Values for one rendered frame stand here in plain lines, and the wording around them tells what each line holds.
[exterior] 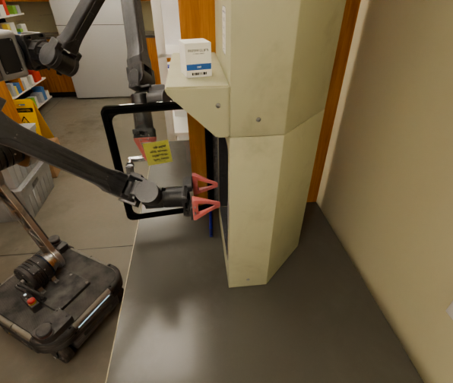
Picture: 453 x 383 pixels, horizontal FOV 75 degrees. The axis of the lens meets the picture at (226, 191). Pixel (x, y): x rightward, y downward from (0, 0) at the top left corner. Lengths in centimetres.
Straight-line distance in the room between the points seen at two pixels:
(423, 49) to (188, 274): 82
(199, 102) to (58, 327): 145
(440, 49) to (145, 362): 92
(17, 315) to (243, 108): 170
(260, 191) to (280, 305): 35
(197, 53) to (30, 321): 165
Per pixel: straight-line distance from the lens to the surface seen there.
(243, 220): 71
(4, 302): 209
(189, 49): 59
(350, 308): 92
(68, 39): 126
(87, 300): 188
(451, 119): 73
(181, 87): 55
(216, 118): 57
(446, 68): 76
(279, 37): 55
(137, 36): 106
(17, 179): 287
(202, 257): 97
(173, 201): 81
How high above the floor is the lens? 166
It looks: 35 degrees down
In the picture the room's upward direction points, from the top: straight up
